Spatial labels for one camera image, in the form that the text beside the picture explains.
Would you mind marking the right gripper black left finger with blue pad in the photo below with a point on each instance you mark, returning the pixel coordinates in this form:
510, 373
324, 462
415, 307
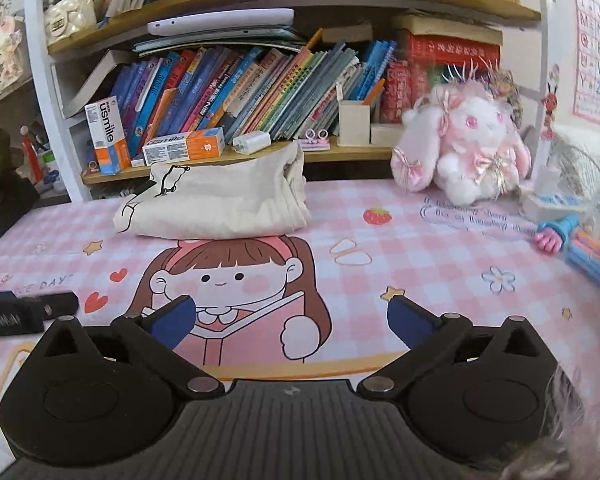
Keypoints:
151, 343

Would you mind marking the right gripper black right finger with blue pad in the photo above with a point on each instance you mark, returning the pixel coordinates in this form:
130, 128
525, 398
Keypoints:
429, 339

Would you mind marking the cream t-shirt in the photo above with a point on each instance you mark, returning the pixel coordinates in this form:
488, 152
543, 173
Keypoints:
265, 196

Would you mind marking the dark jacket pile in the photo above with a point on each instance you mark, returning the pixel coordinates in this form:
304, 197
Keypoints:
0, 185

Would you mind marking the pink checkered desk mat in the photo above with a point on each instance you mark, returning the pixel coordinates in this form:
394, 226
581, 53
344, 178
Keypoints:
291, 325

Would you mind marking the blue pink toy stick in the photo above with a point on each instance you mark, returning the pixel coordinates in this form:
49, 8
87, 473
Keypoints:
568, 237

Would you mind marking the white orange usmile box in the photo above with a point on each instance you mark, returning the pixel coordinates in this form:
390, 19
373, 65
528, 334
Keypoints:
105, 123

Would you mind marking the white orange flat box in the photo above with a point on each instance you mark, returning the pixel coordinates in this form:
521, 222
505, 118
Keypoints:
185, 147

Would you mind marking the pink white plush bunny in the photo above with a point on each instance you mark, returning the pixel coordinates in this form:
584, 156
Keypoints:
462, 139

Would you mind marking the white charger adapter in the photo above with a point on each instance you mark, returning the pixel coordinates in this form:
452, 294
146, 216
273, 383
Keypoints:
251, 142

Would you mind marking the pink binder clips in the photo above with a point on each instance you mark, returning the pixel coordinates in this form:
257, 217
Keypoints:
314, 140

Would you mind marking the beige pen holder box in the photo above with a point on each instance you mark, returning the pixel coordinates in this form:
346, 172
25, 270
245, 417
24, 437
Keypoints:
354, 124

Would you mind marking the red thick books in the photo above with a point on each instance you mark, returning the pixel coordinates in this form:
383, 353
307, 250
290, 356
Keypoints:
420, 62

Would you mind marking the wooden white bookshelf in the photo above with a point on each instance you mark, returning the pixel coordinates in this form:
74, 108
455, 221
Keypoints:
58, 69

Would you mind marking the row of colourful books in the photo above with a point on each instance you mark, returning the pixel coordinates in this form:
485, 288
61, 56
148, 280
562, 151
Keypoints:
284, 88

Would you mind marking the white pearl handbag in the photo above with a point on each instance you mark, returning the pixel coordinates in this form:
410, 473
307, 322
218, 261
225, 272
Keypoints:
64, 18

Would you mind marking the white tablet device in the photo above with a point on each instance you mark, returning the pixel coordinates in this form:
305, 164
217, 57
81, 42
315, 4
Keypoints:
221, 20

